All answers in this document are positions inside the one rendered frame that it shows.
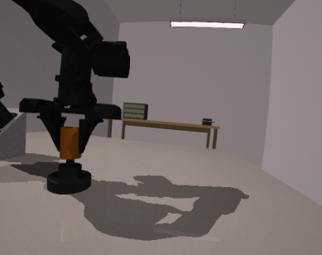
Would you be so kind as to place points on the black round pedestal with shaft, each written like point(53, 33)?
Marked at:
point(69, 179)

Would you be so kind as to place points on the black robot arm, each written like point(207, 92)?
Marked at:
point(65, 21)

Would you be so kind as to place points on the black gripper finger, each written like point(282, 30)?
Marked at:
point(53, 125)
point(86, 126)

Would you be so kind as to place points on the orange cylinder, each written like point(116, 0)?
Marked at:
point(69, 143)

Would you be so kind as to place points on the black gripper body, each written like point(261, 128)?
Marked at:
point(73, 91)

